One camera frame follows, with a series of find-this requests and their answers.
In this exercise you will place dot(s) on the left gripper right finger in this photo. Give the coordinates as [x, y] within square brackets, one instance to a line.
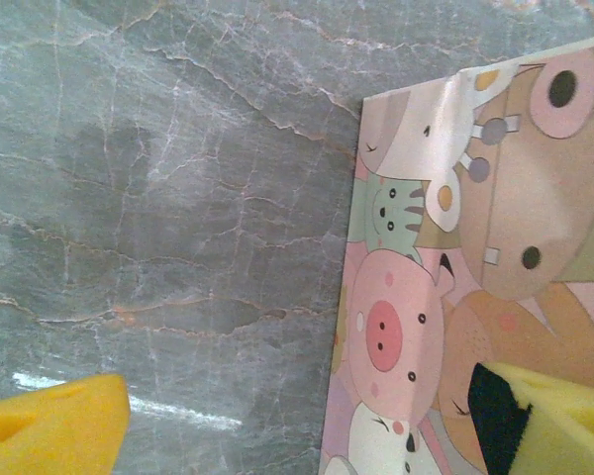
[549, 430]

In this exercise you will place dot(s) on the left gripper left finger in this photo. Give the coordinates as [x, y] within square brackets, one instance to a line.
[44, 435]

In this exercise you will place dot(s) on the cartoon print paper bag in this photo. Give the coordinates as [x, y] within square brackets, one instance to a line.
[401, 321]

